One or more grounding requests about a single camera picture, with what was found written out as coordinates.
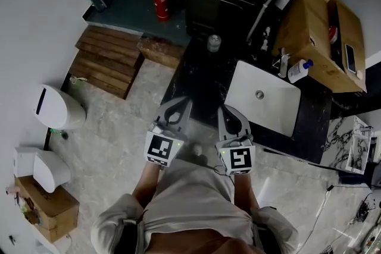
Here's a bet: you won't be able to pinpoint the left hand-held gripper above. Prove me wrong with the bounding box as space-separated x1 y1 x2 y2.
143 96 193 168

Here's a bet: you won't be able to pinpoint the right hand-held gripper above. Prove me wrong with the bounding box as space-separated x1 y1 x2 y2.
215 105 257 177

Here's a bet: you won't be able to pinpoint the person's left forearm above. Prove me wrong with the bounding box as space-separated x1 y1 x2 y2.
130 162 163 209

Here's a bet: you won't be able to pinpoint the person's right forearm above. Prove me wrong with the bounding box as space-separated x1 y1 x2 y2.
232 174 260 212

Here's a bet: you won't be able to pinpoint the white sink basin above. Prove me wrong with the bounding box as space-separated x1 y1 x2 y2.
223 60 302 138

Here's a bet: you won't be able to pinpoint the black marble counter table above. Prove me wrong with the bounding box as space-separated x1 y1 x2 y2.
160 35 333 164

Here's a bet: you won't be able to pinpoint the white pump bottle blue cap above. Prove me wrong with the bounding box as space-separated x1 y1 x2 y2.
287 58 314 84

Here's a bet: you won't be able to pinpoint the person's shoe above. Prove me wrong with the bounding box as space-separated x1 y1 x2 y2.
190 142 209 165

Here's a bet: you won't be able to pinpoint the wooden block step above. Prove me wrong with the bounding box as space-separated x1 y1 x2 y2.
137 36 186 70

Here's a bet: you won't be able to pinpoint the chrome faucet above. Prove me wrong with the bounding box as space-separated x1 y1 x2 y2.
272 47 291 79

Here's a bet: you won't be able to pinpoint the person's beige shirt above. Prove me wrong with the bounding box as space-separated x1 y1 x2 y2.
90 157 299 254

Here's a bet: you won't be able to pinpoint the wooden slat steps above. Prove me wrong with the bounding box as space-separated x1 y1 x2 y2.
68 25 145 101

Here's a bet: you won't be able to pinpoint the white pipe valve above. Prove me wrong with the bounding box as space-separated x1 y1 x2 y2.
260 26 272 53

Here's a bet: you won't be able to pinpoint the white marble pattern cabinet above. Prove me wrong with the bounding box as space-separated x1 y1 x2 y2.
320 115 374 175

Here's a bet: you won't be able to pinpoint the red fire extinguisher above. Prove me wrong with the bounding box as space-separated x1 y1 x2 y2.
150 0 171 22

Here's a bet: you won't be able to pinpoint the white bin with dark slot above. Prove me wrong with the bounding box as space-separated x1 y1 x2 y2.
33 83 88 131

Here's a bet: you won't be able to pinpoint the grey drain pipe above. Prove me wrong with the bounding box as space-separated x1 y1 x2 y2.
246 0 278 43

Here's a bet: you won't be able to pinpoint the large open cardboard box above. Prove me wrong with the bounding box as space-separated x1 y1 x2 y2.
272 0 367 93

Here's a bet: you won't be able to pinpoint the black cabinet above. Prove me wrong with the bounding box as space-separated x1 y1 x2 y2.
329 64 381 120

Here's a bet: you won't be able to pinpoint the white dispenser device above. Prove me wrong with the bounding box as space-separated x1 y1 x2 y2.
13 146 72 194

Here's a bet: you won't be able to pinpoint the red white roll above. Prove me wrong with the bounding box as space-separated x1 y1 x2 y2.
328 25 339 45

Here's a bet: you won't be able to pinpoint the white smartphone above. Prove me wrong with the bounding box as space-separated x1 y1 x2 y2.
344 43 357 74

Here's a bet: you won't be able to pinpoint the cardboard box with clutter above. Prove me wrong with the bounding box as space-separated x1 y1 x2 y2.
13 175 80 244

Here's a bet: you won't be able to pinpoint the green handled brush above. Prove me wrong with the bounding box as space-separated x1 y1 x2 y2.
49 127 70 141

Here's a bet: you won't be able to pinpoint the black floor cable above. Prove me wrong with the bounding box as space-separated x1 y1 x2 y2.
303 184 373 247

